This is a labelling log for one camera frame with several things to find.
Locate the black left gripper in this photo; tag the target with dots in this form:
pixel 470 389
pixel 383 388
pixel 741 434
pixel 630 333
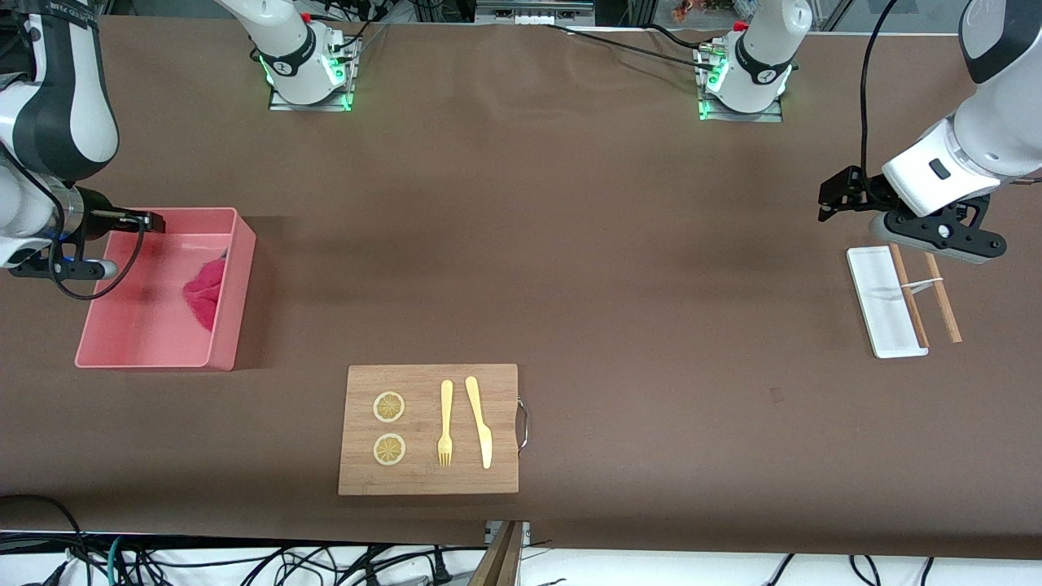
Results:
pixel 864 193

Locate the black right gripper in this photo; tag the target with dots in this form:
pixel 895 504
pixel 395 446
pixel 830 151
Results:
pixel 96 208

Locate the pink and grey cloth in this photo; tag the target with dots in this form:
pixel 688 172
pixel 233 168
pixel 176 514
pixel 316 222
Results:
pixel 203 293

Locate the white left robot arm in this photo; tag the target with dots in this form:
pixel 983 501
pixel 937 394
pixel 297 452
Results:
pixel 944 171

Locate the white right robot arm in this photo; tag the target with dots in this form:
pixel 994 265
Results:
pixel 65 106

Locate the pink plastic bin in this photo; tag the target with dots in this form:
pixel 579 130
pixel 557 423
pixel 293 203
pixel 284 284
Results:
pixel 138 334

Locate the white rack tray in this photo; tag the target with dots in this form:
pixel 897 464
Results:
pixel 883 325

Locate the lemon slice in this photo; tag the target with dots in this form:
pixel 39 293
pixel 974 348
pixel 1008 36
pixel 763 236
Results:
pixel 389 449
pixel 389 407

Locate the yellow plastic fork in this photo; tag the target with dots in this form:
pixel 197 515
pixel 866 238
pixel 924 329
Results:
pixel 445 407

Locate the wooden cutting board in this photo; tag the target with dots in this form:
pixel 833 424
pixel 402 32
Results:
pixel 427 480

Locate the yellow plastic knife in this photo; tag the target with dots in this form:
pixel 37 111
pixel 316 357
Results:
pixel 480 423

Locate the brown wooden beam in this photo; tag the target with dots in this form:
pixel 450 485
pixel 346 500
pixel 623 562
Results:
pixel 501 561

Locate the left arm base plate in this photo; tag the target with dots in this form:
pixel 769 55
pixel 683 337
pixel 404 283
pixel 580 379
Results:
pixel 741 117

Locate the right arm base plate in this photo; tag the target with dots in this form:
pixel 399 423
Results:
pixel 313 107

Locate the grey metal rail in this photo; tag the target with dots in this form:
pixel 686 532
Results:
pixel 533 12

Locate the small metal table bracket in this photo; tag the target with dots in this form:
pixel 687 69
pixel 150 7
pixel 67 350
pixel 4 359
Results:
pixel 491 531

